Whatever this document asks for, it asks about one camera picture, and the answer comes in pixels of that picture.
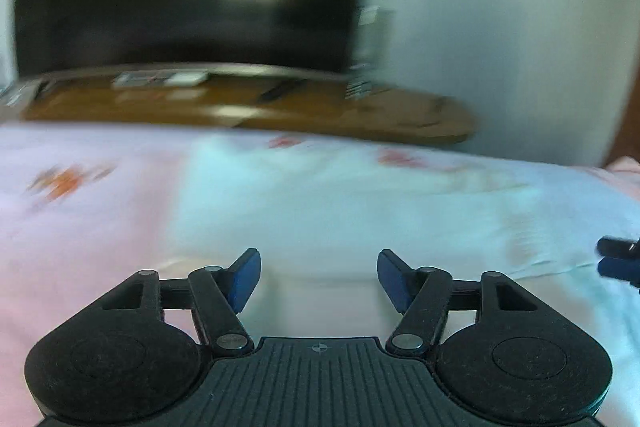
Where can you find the clear drinking glass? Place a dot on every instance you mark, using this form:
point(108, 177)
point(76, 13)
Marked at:
point(367, 52)

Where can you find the wooden television stand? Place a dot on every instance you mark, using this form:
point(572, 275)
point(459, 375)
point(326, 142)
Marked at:
point(325, 112)

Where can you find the pink floral bed sheet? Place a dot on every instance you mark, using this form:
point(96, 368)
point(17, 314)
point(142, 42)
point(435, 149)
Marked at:
point(85, 232)

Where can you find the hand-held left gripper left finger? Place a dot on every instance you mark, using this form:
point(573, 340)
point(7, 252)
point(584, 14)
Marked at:
point(247, 278)

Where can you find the black remote control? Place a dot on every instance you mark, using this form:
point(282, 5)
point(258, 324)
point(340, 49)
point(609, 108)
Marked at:
point(280, 91)

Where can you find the pale blue quilt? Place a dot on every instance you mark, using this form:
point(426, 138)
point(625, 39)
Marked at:
point(325, 207)

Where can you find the pink pillow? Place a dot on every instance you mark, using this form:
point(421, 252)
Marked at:
point(625, 172)

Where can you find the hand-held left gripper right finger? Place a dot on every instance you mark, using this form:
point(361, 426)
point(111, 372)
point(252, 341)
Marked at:
point(392, 279)

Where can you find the flat white box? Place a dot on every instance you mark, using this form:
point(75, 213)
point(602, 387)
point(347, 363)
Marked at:
point(160, 79)

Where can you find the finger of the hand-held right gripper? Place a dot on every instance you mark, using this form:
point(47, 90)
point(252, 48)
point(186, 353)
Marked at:
point(615, 247)
point(617, 268)

